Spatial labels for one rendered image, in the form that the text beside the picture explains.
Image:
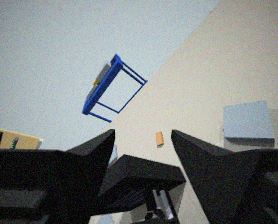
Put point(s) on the small orange block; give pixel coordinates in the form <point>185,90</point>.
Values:
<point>159,138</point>

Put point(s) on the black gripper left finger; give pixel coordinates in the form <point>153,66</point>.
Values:
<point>74,175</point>

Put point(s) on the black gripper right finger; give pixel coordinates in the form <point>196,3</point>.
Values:
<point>223,180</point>

